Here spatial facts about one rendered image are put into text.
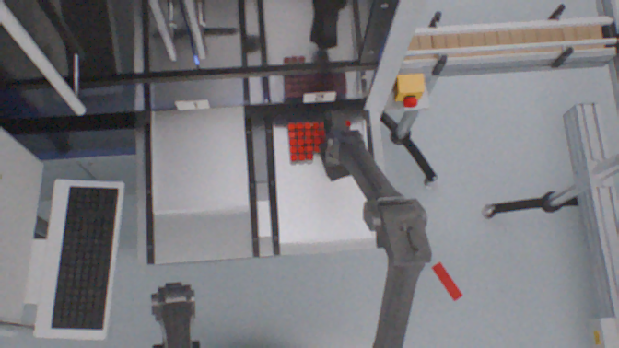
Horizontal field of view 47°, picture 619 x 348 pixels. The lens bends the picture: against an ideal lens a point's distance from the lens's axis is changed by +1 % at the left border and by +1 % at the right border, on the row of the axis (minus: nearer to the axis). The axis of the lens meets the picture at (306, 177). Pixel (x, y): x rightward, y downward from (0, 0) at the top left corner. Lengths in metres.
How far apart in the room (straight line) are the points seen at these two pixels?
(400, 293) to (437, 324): 1.51
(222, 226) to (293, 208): 0.20
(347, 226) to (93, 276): 0.72
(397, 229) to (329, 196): 0.67
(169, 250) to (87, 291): 0.25
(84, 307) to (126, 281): 0.85
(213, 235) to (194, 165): 0.21
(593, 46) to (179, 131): 1.23
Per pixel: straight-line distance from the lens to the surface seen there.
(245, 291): 2.80
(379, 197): 1.37
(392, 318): 1.39
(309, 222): 1.94
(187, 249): 1.95
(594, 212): 2.52
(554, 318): 2.99
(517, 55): 2.16
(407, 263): 1.30
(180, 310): 1.40
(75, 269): 2.06
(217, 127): 2.02
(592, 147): 2.57
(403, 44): 1.65
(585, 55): 2.22
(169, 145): 2.02
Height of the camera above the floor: 2.79
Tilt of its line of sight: 75 degrees down
